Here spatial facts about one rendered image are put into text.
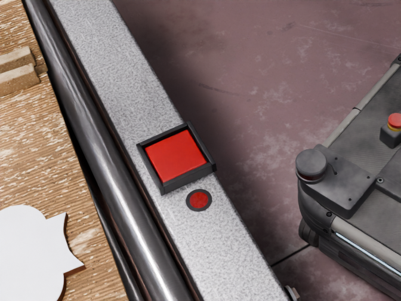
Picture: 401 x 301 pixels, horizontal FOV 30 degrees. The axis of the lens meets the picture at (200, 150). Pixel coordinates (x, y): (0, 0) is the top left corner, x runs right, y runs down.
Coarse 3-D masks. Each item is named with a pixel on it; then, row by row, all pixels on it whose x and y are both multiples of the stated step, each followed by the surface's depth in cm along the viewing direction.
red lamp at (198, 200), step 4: (196, 192) 90; (200, 192) 90; (192, 196) 90; (196, 196) 90; (200, 196) 90; (204, 196) 90; (192, 200) 89; (196, 200) 89; (200, 200) 89; (204, 200) 89; (192, 204) 89; (196, 204) 89; (200, 204) 89; (204, 204) 89
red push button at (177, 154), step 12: (180, 132) 94; (156, 144) 93; (168, 144) 93; (180, 144) 93; (192, 144) 93; (156, 156) 92; (168, 156) 92; (180, 156) 92; (192, 156) 91; (156, 168) 91; (168, 168) 91; (180, 168) 91; (192, 168) 90
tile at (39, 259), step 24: (0, 216) 87; (24, 216) 87; (0, 240) 85; (24, 240) 85; (48, 240) 85; (0, 264) 84; (24, 264) 83; (48, 264) 83; (72, 264) 83; (0, 288) 82; (24, 288) 81; (48, 288) 81
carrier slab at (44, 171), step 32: (32, 96) 99; (0, 128) 97; (32, 128) 96; (64, 128) 95; (0, 160) 94; (32, 160) 93; (64, 160) 93; (0, 192) 91; (32, 192) 90; (64, 192) 90; (96, 224) 87; (96, 256) 84; (96, 288) 82
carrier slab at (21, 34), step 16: (0, 0) 111; (16, 0) 111; (0, 16) 109; (16, 16) 109; (0, 32) 107; (16, 32) 107; (32, 32) 106; (0, 48) 105; (16, 48) 105; (32, 48) 105
